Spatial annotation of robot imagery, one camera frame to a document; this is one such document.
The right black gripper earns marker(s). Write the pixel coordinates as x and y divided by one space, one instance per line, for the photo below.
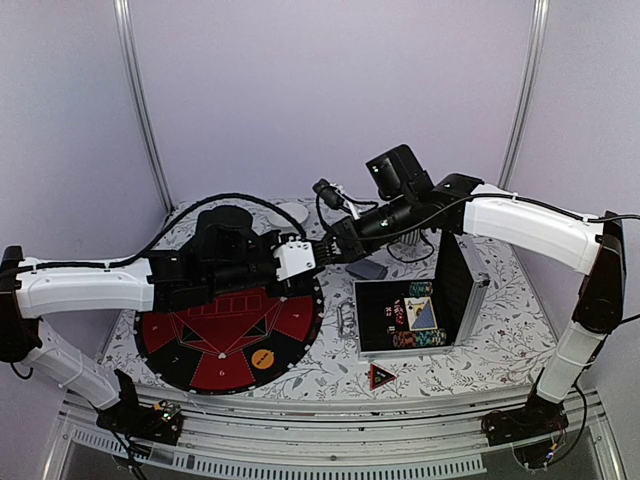
347 239

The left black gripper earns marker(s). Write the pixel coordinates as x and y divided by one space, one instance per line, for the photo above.
285 288

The orange big blind button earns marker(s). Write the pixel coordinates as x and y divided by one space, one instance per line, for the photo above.
263 359

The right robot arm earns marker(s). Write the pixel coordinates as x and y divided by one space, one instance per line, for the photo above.
461 204

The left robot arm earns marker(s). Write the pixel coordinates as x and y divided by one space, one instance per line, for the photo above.
32 288

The white ceramic bowl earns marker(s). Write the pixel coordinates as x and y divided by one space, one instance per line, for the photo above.
295 210

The striped grey white cup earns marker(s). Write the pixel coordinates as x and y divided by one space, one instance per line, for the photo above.
412 238

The upper poker chip row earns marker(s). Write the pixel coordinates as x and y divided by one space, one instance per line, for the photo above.
420 289

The poker chip row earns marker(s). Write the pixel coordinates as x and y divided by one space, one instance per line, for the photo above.
419 339
420 289

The round red black poker mat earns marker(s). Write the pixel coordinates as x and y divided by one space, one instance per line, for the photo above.
207 349

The red dice group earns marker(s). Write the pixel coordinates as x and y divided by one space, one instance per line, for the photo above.
395 319

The aluminium poker chip case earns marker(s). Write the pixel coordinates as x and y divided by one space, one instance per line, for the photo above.
460 283

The boxed card deck ace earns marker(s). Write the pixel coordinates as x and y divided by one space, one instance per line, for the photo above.
420 314

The lower poker chip row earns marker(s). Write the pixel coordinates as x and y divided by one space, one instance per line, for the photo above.
419 339

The red black triangle card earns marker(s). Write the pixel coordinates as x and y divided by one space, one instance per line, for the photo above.
378 377

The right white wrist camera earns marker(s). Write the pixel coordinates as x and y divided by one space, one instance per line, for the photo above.
335 198

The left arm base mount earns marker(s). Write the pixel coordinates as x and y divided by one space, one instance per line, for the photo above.
160 423

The front aluminium rail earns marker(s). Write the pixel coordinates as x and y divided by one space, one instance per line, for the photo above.
252 438

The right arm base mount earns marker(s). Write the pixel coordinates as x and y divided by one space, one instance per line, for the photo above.
536 417

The left aluminium frame post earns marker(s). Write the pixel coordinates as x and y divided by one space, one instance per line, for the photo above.
126 36

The aluminium frame post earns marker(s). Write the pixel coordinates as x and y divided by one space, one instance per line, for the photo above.
126 36
532 63

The right aluminium frame post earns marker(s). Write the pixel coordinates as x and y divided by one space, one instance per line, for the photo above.
532 63

